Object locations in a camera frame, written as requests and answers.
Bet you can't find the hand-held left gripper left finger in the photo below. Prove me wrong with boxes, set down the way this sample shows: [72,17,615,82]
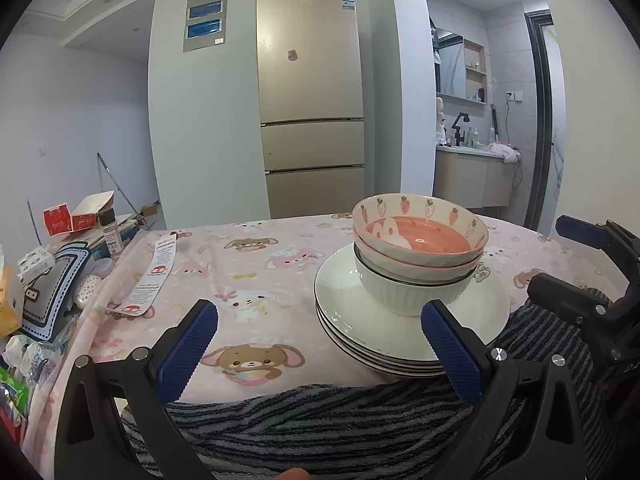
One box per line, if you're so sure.
[54,298,219,480]

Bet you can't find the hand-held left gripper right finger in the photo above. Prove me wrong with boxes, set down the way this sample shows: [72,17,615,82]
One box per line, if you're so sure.
[420,299,587,480]

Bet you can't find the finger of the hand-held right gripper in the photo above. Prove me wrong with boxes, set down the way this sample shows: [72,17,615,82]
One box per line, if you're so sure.
[555,214,640,273]
[527,271,613,323]

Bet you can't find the white ribbed bowl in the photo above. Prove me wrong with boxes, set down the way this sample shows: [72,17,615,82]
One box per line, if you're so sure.
[354,245,476,317]

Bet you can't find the large white plate black script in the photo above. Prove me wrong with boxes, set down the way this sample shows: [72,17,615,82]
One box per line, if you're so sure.
[320,317,447,379]

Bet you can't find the white plate cartoon rim print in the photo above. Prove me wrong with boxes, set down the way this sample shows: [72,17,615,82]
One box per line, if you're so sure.
[316,305,448,372]
[314,242,511,362]

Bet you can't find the pink carrot print bowl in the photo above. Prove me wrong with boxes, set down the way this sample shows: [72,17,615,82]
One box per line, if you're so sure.
[352,225,486,284]
[351,194,488,267]

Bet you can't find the long white paper leaflet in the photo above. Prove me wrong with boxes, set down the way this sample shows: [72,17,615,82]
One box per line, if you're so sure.
[109,232,180,318]

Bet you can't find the pink printed blanket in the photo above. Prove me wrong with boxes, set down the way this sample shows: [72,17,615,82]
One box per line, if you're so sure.
[22,212,621,480]

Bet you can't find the pink cloth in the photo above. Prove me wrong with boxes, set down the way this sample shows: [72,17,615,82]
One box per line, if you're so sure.
[487,141,522,163]

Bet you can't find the beige vanity cabinet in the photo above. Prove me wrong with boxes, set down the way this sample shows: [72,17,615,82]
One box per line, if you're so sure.
[434,147,516,209]

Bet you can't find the white dotted round case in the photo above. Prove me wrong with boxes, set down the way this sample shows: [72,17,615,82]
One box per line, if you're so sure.
[74,273,103,306]

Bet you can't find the stack of books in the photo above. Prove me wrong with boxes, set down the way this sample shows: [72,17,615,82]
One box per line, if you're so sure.
[87,215,146,261]

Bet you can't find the spice bottle black cap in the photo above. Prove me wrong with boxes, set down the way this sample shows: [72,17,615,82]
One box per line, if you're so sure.
[98,208,125,256]

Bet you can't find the grey striped towel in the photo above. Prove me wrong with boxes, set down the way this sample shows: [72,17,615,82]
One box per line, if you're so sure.
[120,285,616,480]

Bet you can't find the black faucet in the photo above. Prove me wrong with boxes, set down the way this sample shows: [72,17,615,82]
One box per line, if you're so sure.
[451,112,471,147]

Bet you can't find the clear plastic bag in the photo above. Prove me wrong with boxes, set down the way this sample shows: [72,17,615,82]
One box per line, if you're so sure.
[2,335,71,401]

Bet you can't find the white and red carton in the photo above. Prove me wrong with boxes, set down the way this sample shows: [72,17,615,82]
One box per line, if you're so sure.
[70,191,116,231]

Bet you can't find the metal broom stick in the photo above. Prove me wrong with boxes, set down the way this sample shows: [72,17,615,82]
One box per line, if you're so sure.
[97,152,151,228]

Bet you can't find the small white printed box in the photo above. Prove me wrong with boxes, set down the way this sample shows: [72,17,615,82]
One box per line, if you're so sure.
[17,250,56,283]

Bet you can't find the small red box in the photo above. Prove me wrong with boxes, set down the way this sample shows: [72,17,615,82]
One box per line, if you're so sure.
[42,205,73,237]

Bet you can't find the green packet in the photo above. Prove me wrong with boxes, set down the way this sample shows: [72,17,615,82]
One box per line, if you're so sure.
[0,367,33,418]

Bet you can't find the yellow packet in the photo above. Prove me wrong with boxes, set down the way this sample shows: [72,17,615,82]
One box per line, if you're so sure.
[0,267,25,338]

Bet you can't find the bathroom mirror cabinet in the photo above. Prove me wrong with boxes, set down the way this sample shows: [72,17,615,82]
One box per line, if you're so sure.
[432,27,488,106]

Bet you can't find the gold refrigerator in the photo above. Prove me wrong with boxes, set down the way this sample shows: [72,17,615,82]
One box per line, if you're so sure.
[256,0,366,220]

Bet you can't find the grey wall electrical panel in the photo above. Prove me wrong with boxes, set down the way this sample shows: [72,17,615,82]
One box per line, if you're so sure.
[182,0,229,53]

